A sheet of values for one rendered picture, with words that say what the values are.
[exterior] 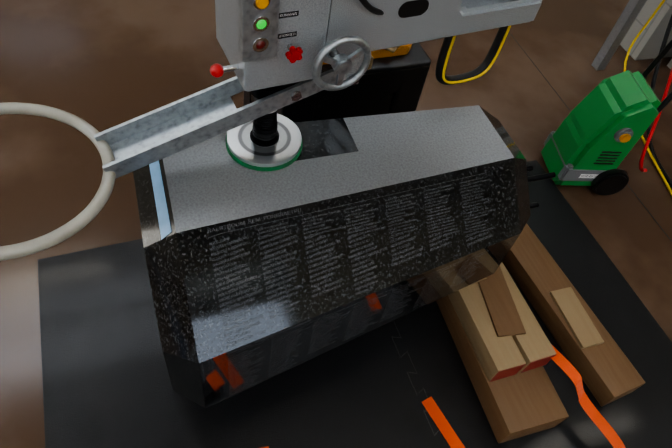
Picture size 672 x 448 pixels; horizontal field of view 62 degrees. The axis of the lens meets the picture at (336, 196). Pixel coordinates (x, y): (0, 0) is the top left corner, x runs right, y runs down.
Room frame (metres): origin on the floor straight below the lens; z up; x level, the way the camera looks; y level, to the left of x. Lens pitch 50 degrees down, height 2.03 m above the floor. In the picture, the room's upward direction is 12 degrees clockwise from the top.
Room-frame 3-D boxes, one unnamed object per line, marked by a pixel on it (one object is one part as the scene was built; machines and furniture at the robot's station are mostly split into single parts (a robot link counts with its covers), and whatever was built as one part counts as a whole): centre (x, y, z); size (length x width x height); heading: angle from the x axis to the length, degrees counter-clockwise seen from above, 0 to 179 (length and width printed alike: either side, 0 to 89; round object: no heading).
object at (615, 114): (2.19, -1.21, 0.43); 0.35 x 0.35 x 0.87; 14
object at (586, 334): (1.22, -1.04, 0.13); 0.25 x 0.10 x 0.01; 25
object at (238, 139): (1.12, 0.23, 0.87); 0.21 x 0.21 x 0.01
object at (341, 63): (1.09, 0.07, 1.23); 0.15 x 0.10 x 0.15; 124
